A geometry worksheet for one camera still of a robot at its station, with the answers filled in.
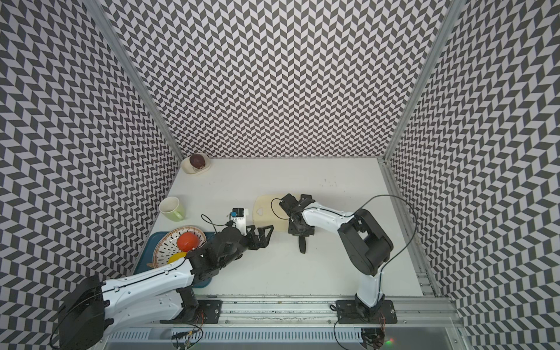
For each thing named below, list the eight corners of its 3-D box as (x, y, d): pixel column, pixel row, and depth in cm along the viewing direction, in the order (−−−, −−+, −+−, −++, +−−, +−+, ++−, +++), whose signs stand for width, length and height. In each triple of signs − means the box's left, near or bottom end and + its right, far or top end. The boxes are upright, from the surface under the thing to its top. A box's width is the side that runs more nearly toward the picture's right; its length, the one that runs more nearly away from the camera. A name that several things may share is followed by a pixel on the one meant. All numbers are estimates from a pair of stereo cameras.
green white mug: (166, 224, 95) (155, 213, 88) (172, 208, 100) (162, 196, 93) (185, 224, 95) (176, 213, 88) (190, 208, 100) (182, 196, 93)
